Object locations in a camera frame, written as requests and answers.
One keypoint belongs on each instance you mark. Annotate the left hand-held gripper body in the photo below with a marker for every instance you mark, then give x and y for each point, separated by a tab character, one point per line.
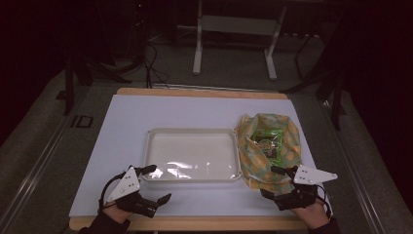
128	188

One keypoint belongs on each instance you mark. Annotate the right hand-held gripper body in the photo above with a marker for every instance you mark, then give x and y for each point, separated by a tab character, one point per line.
303	188

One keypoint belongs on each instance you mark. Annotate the orange patterned cloth bag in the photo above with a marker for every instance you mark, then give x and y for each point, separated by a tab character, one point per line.
256	162

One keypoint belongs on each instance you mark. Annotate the green snack packet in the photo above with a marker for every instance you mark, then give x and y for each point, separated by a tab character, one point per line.
269	144

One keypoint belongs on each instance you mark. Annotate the white plastic tray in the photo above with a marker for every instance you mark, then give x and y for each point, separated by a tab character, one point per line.
192	155

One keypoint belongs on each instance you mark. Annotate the person's left hand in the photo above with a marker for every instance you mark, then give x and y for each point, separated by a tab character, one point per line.
114	211

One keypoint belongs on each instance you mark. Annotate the person's right hand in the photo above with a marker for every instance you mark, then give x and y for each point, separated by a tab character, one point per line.
310	216

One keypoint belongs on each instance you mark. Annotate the white table mat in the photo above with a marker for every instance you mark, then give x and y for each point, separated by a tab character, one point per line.
136	130

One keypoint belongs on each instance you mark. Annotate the black stand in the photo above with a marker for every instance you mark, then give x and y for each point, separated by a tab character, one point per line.
334	94
69	81

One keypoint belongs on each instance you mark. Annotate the white metal stand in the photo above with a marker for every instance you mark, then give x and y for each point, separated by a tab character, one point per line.
238	26

